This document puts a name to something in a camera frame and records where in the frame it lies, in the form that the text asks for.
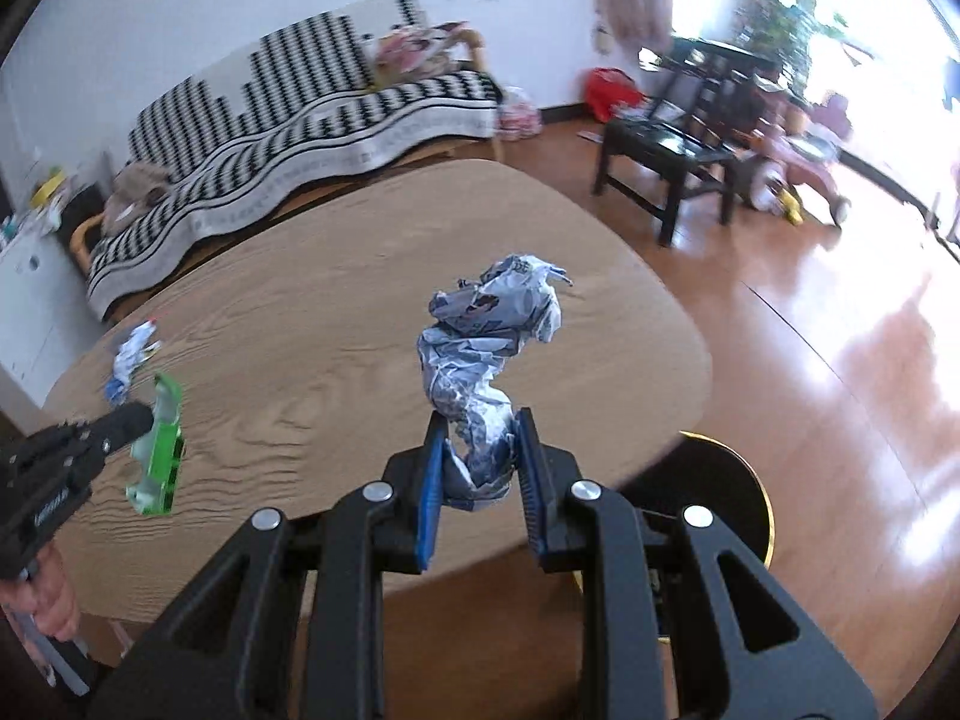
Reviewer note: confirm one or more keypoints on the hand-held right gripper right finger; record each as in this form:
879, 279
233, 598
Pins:
532, 495

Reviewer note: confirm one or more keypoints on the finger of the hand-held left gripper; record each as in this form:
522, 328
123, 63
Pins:
120, 424

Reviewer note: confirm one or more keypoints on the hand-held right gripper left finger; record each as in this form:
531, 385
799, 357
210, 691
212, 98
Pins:
431, 502

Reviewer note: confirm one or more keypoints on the green drink carton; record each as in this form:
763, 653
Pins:
161, 450

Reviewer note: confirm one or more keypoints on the large blue white wrapper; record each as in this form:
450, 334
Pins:
480, 360

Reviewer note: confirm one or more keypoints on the black round bin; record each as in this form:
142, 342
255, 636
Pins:
720, 480

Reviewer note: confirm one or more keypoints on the person's left hand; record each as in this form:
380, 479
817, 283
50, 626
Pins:
56, 592

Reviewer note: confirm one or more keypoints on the small crumpled blue white wrapper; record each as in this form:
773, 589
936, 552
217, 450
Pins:
133, 356

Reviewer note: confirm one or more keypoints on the white cabinet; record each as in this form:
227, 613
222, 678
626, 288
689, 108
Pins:
37, 307

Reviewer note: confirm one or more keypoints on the black box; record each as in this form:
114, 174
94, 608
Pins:
82, 210

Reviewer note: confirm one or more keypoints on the beige clothing pile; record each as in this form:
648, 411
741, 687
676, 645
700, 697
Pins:
135, 191

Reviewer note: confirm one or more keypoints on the yellow container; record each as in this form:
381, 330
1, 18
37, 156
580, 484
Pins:
49, 187

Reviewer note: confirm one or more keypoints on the black white striped blanket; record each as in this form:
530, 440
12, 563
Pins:
285, 135

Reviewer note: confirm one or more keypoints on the wooden sofa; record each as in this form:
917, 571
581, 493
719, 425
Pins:
300, 142

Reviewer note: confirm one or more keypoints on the white printed plastic bag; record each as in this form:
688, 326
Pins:
520, 114

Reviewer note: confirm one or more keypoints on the yellow toy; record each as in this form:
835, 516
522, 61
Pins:
789, 208

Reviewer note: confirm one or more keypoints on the red plastic bag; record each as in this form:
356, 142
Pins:
611, 90

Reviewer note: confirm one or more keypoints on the pink toy tricycle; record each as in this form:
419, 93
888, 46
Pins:
806, 165

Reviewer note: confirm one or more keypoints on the printed pink cushions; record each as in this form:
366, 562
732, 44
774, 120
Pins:
412, 52

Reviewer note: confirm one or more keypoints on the green potted plants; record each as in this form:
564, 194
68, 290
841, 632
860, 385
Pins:
780, 0

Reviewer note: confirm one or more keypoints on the hanging wall item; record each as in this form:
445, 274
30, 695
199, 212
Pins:
601, 34

